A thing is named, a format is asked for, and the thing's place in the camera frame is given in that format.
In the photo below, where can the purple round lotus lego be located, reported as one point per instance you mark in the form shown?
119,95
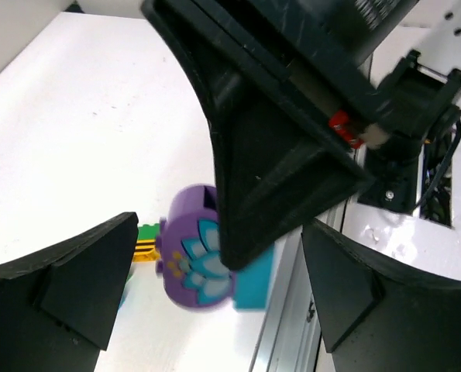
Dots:
188,243

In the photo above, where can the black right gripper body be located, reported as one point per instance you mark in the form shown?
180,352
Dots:
319,46

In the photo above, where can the teal rectangular lego brick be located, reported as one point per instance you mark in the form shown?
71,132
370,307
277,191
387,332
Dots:
253,283

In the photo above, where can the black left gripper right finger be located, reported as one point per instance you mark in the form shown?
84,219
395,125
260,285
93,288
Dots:
378,314

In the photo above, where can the aluminium table edge rail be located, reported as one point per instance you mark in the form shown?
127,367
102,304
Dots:
290,338

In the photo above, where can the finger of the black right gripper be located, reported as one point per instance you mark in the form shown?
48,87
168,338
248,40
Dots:
277,164

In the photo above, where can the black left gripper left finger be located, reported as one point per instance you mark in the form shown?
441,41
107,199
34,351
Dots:
58,305

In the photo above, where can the teal round flower lego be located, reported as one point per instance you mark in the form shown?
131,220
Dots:
123,298

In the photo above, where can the yellow striped green bee lego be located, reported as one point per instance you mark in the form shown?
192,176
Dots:
146,248

